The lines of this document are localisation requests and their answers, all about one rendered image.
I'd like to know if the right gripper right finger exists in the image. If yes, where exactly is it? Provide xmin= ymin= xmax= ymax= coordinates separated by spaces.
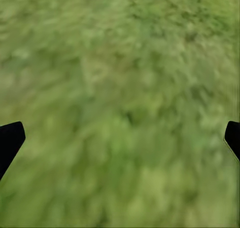
xmin=225 ymin=121 xmax=240 ymax=160

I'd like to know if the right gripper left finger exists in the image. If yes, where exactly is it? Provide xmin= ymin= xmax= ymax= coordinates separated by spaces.
xmin=0 ymin=121 xmax=26 ymax=180

